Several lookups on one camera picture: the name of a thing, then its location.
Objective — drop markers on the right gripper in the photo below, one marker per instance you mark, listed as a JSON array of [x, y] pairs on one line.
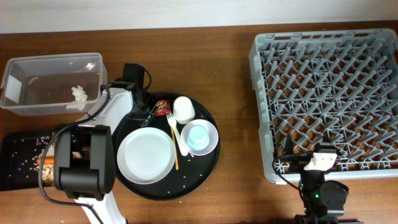
[[298, 165]]

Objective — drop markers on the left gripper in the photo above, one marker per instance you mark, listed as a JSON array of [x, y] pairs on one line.
[[152, 98]]

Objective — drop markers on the red snack wrapper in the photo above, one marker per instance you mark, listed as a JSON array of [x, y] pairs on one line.
[[163, 107]]

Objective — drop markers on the white dinner plate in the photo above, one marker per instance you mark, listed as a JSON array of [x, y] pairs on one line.
[[146, 155]]

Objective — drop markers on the white tissue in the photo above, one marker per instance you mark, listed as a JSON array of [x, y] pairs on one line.
[[80, 99]]

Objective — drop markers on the orange carrot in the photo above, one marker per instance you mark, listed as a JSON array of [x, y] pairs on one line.
[[47, 161]]

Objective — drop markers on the rice and food scraps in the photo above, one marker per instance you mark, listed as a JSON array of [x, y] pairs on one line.
[[46, 171]]

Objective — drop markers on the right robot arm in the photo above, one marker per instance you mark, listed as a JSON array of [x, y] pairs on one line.
[[323, 200]]

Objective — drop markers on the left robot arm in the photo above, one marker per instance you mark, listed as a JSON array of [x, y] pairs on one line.
[[85, 164]]

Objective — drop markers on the grey dishwasher rack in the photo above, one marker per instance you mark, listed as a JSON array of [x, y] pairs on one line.
[[341, 81]]

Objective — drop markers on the wooden chopstick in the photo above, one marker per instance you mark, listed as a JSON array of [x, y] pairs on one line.
[[175, 146]]

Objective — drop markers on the white cup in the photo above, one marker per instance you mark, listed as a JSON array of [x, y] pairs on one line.
[[183, 110]]

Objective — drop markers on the round black serving tray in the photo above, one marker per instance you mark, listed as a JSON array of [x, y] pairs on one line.
[[193, 171]]

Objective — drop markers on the white plastic fork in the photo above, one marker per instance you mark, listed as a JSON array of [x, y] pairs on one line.
[[173, 124]]

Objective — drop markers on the light blue cup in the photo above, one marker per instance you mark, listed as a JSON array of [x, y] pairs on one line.
[[198, 137]]

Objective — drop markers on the white small bowl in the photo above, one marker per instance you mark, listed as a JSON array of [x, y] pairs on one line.
[[212, 132]]

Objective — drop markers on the clear plastic bin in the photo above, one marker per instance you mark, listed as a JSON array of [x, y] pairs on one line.
[[41, 85]]

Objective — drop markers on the black rectangular tray bin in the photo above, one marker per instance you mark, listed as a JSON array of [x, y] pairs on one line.
[[7, 148]]

